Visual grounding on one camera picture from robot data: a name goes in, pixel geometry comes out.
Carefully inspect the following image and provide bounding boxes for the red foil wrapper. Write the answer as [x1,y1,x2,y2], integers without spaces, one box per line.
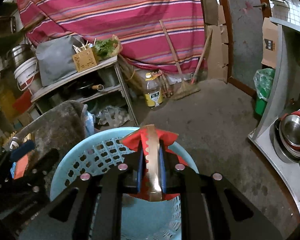
[120,125,189,202]

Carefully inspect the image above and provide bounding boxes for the green bagged trash bin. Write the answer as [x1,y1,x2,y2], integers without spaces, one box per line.
[253,68,275,116]

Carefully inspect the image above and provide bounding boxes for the light blue plastic basket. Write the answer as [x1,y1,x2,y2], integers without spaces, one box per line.
[46,127,198,239]

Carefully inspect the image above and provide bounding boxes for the grey shaggy table mat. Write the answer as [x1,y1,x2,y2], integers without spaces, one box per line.
[15,100,88,191]

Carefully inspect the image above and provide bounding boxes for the red plastic basket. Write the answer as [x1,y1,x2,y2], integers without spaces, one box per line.
[12,89,32,114]

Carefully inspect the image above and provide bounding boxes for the steel bowls stack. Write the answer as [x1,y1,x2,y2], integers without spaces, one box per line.
[273,111,300,164]

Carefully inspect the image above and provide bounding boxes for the yellow label oil bottle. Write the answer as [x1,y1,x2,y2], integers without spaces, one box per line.
[144,72,163,108]

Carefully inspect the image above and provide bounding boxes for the white plastic bucket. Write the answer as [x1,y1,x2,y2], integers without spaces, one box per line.
[13,57,43,95]

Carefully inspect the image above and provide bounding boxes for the grey low shelf table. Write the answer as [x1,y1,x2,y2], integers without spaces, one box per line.
[31,56,139,126]

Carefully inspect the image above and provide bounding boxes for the steel pot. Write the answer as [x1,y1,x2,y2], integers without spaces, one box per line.
[7,44,34,69]

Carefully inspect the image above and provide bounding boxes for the grey felt bag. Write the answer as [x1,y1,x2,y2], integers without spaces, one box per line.
[36,35,83,87]

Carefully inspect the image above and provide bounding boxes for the yellow chopstick holder box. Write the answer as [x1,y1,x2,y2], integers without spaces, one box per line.
[72,48,99,72]

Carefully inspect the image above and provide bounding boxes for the leafy greens in bag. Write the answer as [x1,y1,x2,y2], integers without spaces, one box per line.
[93,35,123,61]

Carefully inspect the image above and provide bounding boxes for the brown cardboard sheet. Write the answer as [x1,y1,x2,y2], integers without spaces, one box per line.
[261,17,278,69]

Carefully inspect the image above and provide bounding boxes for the pink striped cloth curtain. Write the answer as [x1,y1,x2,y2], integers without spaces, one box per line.
[17,0,205,73]

